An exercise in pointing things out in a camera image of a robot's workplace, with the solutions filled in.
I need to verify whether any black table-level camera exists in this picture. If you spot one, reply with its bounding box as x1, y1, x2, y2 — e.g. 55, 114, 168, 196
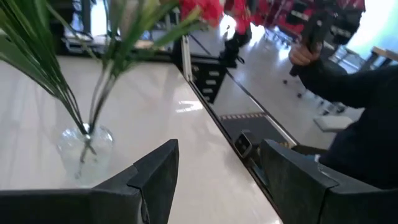
233, 129, 254, 161

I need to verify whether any black hand-held controller handle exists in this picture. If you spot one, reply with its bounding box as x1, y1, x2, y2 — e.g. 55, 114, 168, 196
289, 12, 331, 77

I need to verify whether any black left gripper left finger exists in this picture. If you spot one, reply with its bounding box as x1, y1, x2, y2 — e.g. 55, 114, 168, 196
0, 138, 180, 224

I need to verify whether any red tool cabinet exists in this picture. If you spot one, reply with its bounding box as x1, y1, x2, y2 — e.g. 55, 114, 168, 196
254, 0, 366, 37

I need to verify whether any white flat floor object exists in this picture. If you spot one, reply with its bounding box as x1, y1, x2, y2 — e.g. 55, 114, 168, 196
313, 114, 355, 134

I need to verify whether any person's hand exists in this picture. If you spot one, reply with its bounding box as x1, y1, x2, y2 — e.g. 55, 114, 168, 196
288, 42, 322, 67

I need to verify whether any clear glass vase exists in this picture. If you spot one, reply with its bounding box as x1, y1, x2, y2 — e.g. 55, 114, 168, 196
55, 122, 115, 189

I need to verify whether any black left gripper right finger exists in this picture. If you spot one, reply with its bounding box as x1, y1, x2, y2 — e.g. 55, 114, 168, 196
260, 138, 398, 224

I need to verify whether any dark mat with striped edge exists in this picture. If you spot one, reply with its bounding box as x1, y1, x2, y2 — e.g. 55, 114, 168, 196
217, 111, 295, 149

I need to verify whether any black floor stand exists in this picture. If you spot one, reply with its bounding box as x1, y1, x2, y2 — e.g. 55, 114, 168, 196
221, 26, 254, 69

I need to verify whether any white corner post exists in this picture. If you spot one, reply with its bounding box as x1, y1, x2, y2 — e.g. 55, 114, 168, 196
180, 34, 192, 83

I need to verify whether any small red flower bunch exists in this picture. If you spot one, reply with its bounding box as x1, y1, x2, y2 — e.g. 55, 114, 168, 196
88, 0, 226, 147

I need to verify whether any person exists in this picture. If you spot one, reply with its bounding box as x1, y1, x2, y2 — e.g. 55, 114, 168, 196
289, 40, 398, 191

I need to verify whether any light wooden table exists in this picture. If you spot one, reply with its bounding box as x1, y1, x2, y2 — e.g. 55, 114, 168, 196
369, 45, 398, 68

